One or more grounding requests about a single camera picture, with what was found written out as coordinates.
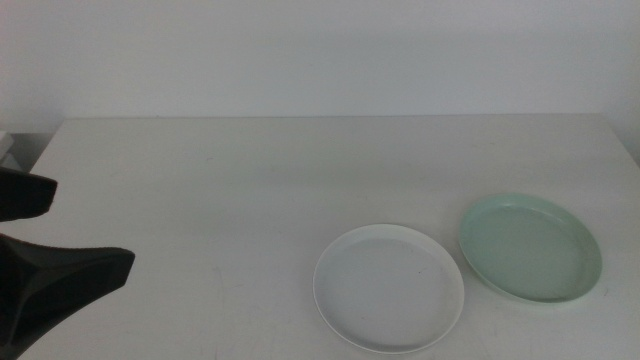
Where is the white shallow bowl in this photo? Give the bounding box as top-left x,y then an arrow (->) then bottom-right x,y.
312,223 -> 466,356

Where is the pale green shallow bowl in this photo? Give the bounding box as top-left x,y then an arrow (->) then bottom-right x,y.
458,192 -> 604,304

